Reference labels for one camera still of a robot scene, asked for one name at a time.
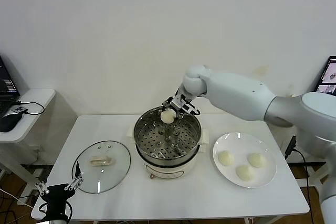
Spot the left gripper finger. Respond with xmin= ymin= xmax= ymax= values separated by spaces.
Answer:
xmin=35 ymin=180 xmax=50 ymax=196
xmin=65 ymin=161 xmax=85 ymax=192

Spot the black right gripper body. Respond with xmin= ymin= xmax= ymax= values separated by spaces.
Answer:
xmin=170 ymin=94 xmax=194 ymax=114

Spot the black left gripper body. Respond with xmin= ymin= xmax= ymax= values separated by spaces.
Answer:
xmin=43 ymin=183 xmax=76 ymax=217

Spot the white steamed baozi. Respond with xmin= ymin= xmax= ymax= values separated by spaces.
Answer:
xmin=160 ymin=110 xmax=176 ymax=124
xmin=247 ymin=152 xmax=268 ymax=168
xmin=235 ymin=165 xmax=256 ymax=182
xmin=218 ymin=151 xmax=235 ymax=167

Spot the glass lid with cream handle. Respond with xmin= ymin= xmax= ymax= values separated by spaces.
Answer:
xmin=71 ymin=140 xmax=132 ymax=194

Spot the stainless steel steamer basket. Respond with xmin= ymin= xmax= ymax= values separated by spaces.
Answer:
xmin=133 ymin=105 xmax=203 ymax=164

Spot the white electric cooking pot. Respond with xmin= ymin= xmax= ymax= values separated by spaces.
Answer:
xmin=127 ymin=125 xmax=211 ymax=180

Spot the white round plate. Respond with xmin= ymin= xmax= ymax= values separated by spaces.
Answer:
xmin=212 ymin=132 xmax=278 ymax=189

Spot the white side table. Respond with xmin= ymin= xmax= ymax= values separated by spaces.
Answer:
xmin=307 ymin=165 xmax=329 ymax=190
xmin=0 ymin=89 xmax=57 ymax=206

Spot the black computer mouse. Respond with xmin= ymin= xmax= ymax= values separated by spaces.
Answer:
xmin=0 ymin=113 xmax=22 ymax=133

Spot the open dark laptop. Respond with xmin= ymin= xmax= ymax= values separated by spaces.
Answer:
xmin=314 ymin=56 xmax=336 ymax=95
xmin=0 ymin=55 xmax=21 ymax=120

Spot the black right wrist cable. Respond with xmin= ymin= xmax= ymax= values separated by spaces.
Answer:
xmin=188 ymin=103 xmax=202 ymax=116

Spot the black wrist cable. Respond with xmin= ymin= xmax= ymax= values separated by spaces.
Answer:
xmin=188 ymin=103 xmax=202 ymax=116
xmin=38 ymin=200 xmax=74 ymax=221

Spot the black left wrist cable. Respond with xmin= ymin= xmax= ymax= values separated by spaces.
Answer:
xmin=38 ymin=200 xmax=74 ymax=221

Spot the thin white cable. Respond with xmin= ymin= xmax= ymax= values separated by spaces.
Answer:
xmin=0 ymin=187 xmax=32 ymax=206

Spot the black hub cable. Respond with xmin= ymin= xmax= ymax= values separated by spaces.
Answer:
xmin=13 ymin=100 xmax=46 ymax=116

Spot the black adapter with cable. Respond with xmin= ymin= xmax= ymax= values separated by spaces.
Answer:
xmin=285 ymin=135 xmax=297 ymax=159

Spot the long black cable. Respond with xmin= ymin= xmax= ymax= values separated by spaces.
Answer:
xmin=292 ymin=148 xmax=316 ymax=224

